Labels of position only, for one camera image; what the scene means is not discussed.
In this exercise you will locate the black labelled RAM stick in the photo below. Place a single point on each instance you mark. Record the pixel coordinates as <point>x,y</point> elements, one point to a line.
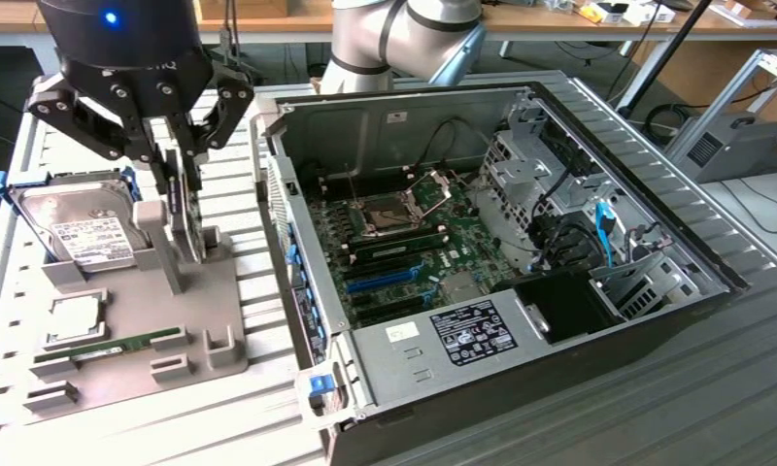
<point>394,250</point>

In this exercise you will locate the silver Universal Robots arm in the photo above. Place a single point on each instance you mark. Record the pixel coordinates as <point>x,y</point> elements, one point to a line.
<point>376,39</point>

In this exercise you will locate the metal socket cover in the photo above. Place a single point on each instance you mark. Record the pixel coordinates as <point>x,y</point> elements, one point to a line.
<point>430,191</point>

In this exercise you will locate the grey computer tower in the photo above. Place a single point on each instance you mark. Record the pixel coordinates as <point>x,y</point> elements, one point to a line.
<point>738,145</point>

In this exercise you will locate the grey power supply unit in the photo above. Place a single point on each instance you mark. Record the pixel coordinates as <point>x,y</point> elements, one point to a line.
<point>394,369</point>

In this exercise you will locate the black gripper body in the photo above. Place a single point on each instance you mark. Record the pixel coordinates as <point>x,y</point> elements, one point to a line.
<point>122,39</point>

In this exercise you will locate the CPU socket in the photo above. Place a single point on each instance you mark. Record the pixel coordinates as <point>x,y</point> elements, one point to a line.
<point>381,218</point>

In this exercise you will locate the white orange small box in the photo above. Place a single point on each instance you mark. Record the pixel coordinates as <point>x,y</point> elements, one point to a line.
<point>605,13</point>

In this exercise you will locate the silver chipset heatsink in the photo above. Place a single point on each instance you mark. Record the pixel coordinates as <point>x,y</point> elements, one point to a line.
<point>462,287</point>

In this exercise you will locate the thin metal locking lever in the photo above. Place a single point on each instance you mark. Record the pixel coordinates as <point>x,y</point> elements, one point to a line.
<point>353,183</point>

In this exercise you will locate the metal disk bay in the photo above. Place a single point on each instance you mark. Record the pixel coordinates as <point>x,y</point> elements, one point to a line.
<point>641,291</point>

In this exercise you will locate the blue case latch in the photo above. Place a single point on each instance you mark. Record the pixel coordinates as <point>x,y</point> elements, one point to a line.
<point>317,385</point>

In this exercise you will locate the graphics card with metal bracket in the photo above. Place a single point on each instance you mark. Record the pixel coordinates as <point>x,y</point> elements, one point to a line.
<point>184,228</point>

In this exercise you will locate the green motherboard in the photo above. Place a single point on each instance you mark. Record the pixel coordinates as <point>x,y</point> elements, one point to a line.
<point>472,242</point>

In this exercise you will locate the aluminium profile frame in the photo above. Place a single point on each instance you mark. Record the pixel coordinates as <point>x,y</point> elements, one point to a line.
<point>770,60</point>

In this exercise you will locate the green RAM stick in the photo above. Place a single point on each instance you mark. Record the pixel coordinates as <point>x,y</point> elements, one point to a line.
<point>122,345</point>

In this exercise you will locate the metal drive cage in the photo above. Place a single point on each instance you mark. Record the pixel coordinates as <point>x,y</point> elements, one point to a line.
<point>517,170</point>

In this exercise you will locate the silver CPU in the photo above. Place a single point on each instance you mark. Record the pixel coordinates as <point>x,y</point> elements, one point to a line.
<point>74,318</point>

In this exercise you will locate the open black PC case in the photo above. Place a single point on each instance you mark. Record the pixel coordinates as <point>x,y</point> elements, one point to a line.
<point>492,427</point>

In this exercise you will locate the hard disk in blue caddy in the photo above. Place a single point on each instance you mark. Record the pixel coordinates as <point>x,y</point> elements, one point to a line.
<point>84,213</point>

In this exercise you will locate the wooden desk with cardboard box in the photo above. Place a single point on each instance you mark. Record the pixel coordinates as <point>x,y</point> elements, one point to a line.
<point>6,19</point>

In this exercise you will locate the wooden desk with small boxes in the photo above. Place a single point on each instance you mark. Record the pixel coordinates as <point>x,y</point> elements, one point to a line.
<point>750,26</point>

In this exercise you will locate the grey parts rack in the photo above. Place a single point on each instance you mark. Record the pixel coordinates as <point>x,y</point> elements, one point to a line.
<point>129,310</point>

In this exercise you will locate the black slanted pole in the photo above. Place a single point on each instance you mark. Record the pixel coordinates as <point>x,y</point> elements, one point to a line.
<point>664,53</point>

